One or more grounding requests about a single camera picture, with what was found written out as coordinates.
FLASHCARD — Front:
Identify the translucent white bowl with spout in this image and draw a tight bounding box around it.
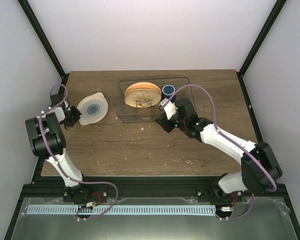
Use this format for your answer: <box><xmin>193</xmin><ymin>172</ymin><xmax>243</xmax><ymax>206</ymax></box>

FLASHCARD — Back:
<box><xmin>77</xmin><ymin>92</ymin><xmax>109</xmax><ymax>126</ymax></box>

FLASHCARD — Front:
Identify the dark blue ceramic mug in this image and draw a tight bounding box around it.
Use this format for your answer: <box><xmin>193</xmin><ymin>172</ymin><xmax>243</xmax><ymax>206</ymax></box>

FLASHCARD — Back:
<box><xmin>161</xmin><ymin>84</ymin><xmax>177</xmax><ymax>103</ymax></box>

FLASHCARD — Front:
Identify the wooden bird painted plate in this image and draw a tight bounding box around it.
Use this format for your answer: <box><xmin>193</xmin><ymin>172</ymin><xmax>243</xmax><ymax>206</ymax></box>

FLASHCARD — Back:
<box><xmin>124</xmin><ymin>89</ymin><xmax>162</xmax><ymax>108</ymax></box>

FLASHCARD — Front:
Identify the black wire dish rack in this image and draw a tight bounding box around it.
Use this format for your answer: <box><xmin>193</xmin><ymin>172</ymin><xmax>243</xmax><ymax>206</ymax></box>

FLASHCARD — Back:
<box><xmin>117</xmin><ymin>77</ymin><xmax>195</xmax><ymax>123</ymax></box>

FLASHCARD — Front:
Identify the orange plastic plate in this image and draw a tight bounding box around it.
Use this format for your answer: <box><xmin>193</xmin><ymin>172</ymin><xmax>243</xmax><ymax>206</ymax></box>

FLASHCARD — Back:
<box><xmin>124</xmin><ymin>81</ymin><xmax>162</xmax><ymax>97</ymax></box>

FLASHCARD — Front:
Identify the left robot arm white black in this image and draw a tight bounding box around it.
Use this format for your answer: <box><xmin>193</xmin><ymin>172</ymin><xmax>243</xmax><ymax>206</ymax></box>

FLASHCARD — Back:
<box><xmin>25</xmin><ymin>93</ymin><xmax>92</xmax><ymax>202</ymax></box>

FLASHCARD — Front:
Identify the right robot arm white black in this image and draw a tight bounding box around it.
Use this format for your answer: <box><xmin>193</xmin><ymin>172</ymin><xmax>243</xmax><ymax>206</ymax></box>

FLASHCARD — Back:
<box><xmin>156</xmin><ymin>98</ymin><xmax>283</xmax><ymax>202</ymax></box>

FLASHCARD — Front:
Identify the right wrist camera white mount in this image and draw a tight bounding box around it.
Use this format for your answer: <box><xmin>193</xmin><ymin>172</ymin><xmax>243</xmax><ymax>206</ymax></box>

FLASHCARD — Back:
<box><xmin>159</xmin><ymin>98</ymin><xmax>177</xmax><ymax>120</ymax></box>

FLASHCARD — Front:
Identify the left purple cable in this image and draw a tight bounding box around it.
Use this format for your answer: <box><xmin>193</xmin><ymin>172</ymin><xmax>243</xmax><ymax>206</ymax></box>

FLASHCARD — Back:
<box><xmin>38</xmin><ymin>83</ymin><xmax>119</xmax><ymax>222</ymax></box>

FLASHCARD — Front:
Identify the purple cable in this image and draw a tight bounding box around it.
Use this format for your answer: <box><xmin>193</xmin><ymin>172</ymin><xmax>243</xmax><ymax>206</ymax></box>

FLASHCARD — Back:
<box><xmin>38</xmin><ymin>83</ymin><xmax>119</xmax><ymax>222</ymax></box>
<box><xmin>159</xmin><ymin>83</ymin><xmax>277</xmax><ymax>221</ymax></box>

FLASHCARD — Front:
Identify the black aluminium frame rail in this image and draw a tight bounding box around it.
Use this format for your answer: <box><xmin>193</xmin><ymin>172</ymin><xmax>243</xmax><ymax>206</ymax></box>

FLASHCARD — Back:
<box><xmin>22</xmin><ymin>174</ymin><xmax>288</xmax><ymax>201</ymax></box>

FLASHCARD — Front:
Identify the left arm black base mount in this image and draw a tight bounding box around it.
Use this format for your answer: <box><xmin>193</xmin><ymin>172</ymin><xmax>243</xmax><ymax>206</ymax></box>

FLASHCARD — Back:
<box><xmin>63</xmin><ymin>184</ymin><xmax>108</xmax><ymax>204</ymax></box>

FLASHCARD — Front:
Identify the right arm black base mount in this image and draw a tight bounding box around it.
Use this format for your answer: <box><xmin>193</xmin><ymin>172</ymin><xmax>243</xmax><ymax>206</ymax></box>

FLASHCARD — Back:
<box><xmin>196</xmin><ymin>185</ymin><xmax>242</xmax><ymax>204</ymax></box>

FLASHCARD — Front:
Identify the light blue slotted cable duct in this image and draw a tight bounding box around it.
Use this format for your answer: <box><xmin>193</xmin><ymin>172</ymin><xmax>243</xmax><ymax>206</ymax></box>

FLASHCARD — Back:
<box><xmin>26</xmin><ymin>204</ymin><xmax>216</xmax><ymax>217</ymax></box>

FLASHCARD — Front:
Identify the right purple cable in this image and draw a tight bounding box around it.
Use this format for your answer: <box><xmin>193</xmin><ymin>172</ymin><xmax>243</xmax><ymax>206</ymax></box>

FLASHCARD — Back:
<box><xmin>159</xmin><ymin>83</ymin><xmax>277</xmax><ymax>221</ymax></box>

